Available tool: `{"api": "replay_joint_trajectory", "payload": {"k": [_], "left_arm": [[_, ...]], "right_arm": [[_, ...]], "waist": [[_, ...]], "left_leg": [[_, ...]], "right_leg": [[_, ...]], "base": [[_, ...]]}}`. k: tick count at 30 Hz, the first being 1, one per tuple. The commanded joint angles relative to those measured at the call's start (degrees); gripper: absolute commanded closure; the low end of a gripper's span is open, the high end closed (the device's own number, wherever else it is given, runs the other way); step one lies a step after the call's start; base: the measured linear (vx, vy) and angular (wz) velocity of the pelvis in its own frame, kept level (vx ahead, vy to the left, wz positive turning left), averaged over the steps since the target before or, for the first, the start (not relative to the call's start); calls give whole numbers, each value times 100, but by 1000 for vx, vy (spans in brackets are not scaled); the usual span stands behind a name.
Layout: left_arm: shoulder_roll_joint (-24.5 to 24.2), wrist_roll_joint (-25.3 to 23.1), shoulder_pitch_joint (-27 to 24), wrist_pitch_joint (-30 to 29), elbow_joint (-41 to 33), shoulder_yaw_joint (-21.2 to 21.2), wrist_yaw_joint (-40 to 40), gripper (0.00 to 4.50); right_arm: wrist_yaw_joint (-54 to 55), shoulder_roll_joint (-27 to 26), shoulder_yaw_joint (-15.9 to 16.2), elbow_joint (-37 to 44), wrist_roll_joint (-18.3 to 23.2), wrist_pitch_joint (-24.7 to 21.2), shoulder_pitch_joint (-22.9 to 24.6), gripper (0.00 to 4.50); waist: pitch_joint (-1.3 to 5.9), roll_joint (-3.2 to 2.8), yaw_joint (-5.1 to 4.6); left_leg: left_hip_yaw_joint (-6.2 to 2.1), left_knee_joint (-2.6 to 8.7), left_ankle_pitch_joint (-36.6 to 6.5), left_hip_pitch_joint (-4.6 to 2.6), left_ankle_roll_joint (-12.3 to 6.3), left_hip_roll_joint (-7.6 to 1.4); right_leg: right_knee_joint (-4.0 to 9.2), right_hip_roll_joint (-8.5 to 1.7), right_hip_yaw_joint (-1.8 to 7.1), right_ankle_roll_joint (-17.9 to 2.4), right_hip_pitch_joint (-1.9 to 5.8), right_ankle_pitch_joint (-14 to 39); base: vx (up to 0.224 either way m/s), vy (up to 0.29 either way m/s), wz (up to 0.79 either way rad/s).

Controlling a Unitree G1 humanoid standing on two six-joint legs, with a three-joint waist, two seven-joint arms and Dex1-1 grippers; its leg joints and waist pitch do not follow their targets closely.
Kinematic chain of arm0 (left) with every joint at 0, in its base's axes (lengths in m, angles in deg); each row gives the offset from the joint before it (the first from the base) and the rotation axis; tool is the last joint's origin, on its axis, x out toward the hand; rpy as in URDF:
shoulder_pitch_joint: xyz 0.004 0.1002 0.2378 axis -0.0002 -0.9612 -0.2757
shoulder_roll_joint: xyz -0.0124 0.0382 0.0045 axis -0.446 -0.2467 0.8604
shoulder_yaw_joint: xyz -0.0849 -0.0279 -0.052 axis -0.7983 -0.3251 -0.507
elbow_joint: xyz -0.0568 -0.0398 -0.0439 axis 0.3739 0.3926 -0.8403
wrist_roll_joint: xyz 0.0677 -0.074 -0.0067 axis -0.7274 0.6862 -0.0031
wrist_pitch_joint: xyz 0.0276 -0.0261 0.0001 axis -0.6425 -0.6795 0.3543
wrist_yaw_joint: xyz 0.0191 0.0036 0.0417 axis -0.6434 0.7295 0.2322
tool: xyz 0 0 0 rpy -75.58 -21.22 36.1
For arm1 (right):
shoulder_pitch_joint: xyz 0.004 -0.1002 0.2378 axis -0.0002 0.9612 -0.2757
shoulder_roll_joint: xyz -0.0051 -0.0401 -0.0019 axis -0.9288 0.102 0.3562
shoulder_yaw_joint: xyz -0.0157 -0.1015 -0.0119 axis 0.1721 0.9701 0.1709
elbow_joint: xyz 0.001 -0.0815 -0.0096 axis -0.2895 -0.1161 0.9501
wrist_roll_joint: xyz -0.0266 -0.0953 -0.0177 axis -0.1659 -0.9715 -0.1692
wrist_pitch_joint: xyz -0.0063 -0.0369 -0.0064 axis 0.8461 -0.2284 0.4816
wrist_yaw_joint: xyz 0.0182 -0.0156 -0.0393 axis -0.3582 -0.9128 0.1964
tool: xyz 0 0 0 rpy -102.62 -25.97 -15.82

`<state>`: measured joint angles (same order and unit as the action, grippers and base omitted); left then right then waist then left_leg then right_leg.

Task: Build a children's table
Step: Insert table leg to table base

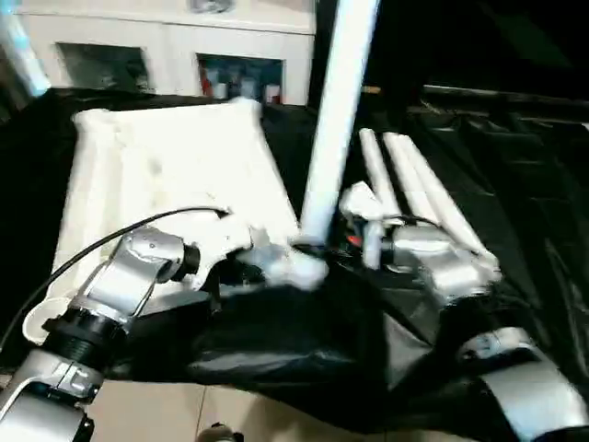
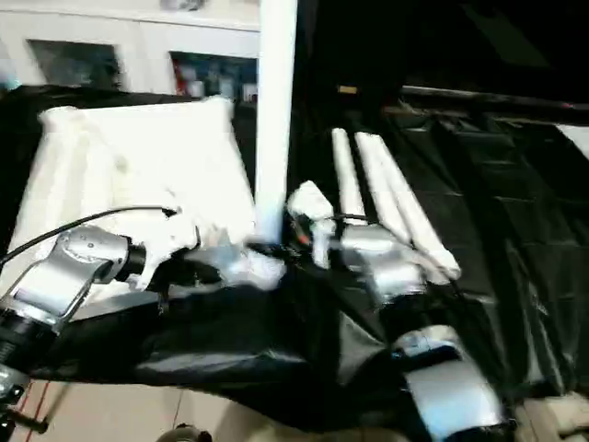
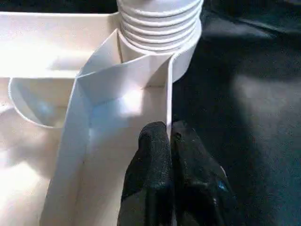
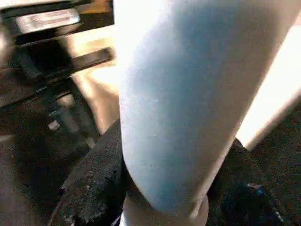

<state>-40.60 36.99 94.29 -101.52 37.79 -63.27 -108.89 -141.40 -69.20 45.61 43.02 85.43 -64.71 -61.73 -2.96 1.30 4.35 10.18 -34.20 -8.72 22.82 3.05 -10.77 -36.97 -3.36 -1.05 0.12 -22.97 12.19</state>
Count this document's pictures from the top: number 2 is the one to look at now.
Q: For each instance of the black flat monitor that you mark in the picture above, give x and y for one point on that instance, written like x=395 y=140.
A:
x=483 y=96

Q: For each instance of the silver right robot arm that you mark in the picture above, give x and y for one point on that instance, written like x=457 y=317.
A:
x=396 y=267

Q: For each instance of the white plastic table leg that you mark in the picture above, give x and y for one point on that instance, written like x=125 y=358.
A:
x=276 y=115
x=347 y=175
x=414 y=207
x=384 y=184

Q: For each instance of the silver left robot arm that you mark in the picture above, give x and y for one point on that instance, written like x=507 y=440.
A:
x=69 y=267

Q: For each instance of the white plastic table top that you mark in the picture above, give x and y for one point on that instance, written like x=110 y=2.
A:
x=138 y=152

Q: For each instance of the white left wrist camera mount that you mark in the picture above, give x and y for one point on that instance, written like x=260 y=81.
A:
x=170 y=235

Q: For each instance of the small yellow label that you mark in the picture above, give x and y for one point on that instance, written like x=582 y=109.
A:
x=347 y=89

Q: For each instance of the small white cup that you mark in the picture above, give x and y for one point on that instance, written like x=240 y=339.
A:
x=197 y=88
x=250 y=92

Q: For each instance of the white glass door cabinet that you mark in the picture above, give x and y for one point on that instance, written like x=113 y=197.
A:
x=129 y=32

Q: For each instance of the dark brown rounded object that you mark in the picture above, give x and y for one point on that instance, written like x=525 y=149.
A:
x=184 y=435

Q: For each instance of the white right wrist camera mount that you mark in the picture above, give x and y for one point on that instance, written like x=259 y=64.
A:
x=313 y=202

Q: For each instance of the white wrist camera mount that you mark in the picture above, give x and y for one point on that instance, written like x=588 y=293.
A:
x=313 y=202
x=170 y=235

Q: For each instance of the red package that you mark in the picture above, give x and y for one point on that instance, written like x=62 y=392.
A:
x=179 y=73

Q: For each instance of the black glossy mat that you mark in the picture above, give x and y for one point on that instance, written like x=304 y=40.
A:
x=483 y=230

